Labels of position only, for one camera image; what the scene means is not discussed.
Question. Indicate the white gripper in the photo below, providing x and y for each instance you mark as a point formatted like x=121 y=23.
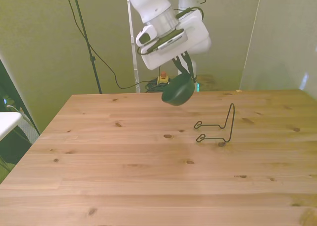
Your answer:
x=195 y=27

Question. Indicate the dark green bowl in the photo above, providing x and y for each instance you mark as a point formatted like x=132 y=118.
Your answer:
x=178 y=94

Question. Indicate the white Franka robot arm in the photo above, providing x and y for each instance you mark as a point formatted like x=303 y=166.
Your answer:
x=148 y=3

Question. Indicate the yellow emergency stop button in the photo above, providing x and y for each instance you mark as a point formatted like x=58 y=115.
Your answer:
x=163 y=80

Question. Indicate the white vertical pole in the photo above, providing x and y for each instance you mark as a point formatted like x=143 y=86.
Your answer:
x=135 y=70

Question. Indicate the black tripod stand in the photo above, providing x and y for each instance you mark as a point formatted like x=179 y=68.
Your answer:
x=92 y=58

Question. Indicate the black panel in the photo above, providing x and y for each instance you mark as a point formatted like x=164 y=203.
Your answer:
x=17 y=146

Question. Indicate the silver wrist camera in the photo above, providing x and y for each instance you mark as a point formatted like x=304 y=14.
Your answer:
x=173 y=40

